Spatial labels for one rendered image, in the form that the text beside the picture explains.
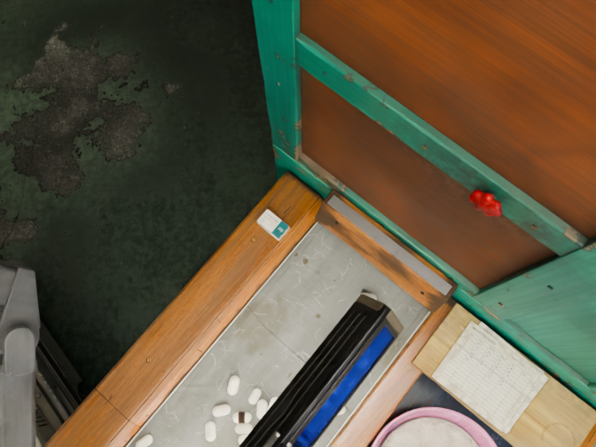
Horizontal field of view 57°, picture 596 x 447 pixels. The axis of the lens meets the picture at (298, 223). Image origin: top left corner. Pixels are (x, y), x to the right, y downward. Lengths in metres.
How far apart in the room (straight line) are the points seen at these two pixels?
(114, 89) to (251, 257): 1.27
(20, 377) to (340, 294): 0.60
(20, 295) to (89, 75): 1.53
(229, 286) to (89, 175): 1.12
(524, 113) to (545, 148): 0.05
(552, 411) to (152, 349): 0.77
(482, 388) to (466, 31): 0.77
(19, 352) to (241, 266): 0.46
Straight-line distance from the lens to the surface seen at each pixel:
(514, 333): 1.12
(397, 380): 1.13
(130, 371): 1.16
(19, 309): 0.89
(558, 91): 0.53
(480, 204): 0.69
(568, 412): 1.21
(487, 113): 0.61
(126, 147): 2.14
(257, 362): 1.14
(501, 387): 1.16
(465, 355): 1.14
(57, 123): 2.27
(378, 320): 0.77
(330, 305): 1.14
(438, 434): 1.18
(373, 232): 1.05
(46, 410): 1.66
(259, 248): 1.14
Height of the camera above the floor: 1.88
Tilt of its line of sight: 75 degrees down
